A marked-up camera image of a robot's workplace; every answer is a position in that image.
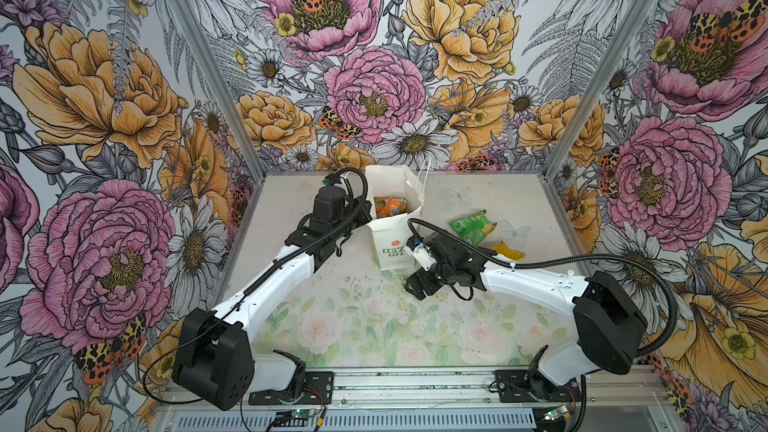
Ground orange snack bag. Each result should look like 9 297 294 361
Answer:
374 196 410 219

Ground green snack bag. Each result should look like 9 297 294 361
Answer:
449 210 497 246

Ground white paper bag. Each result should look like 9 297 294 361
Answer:
365 159 432 271

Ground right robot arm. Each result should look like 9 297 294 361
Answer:
405 232 647 401

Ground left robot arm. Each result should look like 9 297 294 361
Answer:
172 182 371 410

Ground yellow snack bag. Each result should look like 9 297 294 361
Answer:
493 242 526 261

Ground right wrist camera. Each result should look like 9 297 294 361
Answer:
410 243 437 271

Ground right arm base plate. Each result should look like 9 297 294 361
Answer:
490 369 582 403

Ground aluminium front rail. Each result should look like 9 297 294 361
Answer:
155 364 667 412

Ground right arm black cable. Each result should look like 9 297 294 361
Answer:
406 217 679 358

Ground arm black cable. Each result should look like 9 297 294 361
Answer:
137 166 371 406
406 217 679 358

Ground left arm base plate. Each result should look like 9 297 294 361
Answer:
247 371 335 406

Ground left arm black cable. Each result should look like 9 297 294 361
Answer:
137 166 371 406

